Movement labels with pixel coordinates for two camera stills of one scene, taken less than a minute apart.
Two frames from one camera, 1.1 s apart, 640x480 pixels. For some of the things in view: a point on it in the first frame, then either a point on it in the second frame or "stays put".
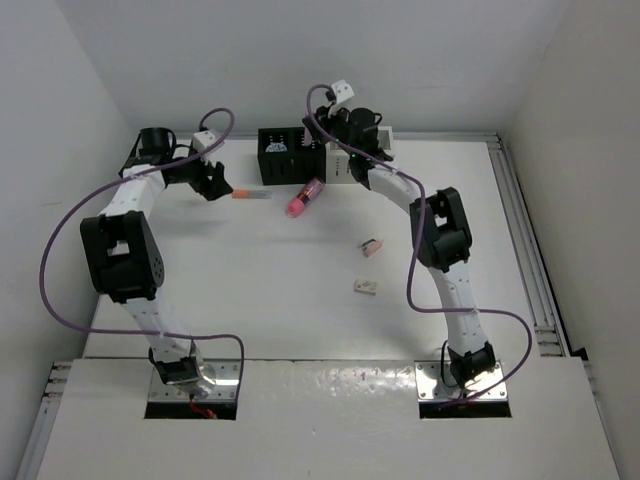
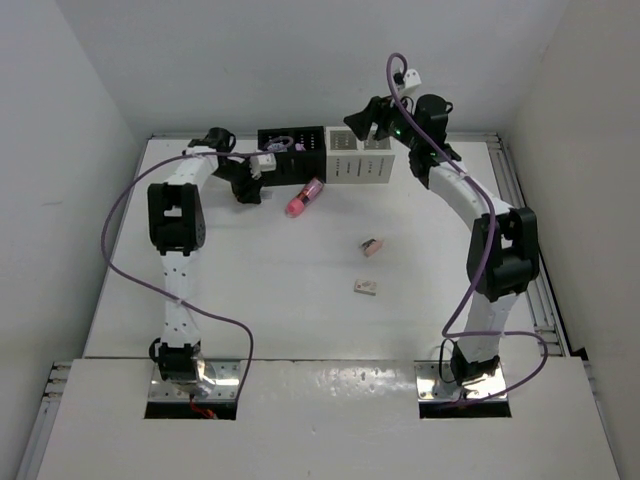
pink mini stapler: (370, 247) stays put
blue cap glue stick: (276, 147) stays put
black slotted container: (285, 159) stays put
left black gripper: (213, 187) to (248, 190)
